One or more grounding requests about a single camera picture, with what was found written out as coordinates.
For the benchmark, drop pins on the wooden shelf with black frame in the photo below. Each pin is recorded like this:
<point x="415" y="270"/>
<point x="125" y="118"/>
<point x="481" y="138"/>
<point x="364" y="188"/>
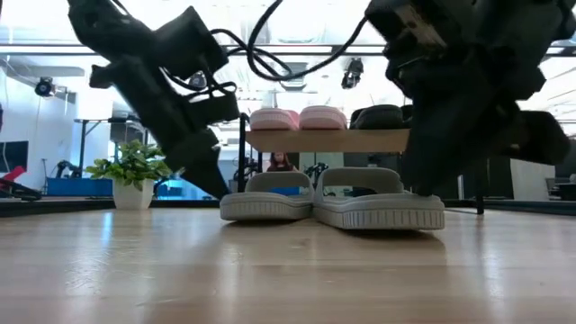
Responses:
<point x="328" y="140"/>

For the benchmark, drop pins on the black overhead frame bar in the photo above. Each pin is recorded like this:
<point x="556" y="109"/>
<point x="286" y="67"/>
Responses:
<point x="346" y="49"/>

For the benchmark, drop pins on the grey slide sandal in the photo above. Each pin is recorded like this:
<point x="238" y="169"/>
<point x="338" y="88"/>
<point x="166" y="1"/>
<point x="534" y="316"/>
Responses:
<point x="378" y="211"/>
<point x="265" y="204"/>

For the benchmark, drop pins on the black background table frame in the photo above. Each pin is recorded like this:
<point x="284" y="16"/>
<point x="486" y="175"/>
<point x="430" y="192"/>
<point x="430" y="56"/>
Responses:
<point x="90" y="120"/>

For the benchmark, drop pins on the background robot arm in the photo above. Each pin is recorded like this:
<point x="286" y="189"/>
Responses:
<point x="67" y="167"/>
<point x="315" y="171"/>

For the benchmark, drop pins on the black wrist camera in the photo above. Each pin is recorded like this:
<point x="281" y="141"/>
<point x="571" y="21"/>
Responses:
<point x="189" y="42"/>
<point x="405" y="27"/>

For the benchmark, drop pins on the potted green plant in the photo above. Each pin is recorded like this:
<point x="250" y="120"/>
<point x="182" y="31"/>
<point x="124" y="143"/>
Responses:
<point x="130" y="171"/>

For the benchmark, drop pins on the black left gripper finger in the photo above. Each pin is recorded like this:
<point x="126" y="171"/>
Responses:
<point x="202" y="171"/>

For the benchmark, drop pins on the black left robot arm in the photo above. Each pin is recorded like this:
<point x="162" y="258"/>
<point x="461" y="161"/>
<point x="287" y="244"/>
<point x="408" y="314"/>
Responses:
<point x="103" y="27"/>

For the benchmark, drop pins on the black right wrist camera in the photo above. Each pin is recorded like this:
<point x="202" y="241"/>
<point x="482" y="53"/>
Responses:
<point x="405" y="27"/>

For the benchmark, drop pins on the black ceiling spotlight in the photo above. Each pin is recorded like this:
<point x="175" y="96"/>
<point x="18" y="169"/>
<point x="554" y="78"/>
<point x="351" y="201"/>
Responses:
<point x="352" y="74"/>
<point x="197" y="81"/>
<point x="44" y="87"/>

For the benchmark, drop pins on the blue bin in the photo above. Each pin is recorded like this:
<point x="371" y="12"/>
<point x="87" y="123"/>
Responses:
<point x="283" y="191"/>
<point x="76" y="186"/>

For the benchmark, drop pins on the person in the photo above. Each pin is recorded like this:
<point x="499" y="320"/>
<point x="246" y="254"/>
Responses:
<point x="280" y="163"/>

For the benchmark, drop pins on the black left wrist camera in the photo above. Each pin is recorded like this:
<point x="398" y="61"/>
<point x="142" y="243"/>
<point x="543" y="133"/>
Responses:
<point x="189" y="42"/>

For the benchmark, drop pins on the dark monitor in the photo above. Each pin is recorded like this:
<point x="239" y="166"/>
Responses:
<point x="13" y="155"/>

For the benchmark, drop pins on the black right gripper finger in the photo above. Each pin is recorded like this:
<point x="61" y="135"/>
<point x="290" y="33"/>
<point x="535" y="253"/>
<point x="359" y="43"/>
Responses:
<point x="535" y="137"/>
<point x="445" y="144"/>

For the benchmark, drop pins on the red object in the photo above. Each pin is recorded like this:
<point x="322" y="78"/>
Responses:
<point x="13" y="175"/>

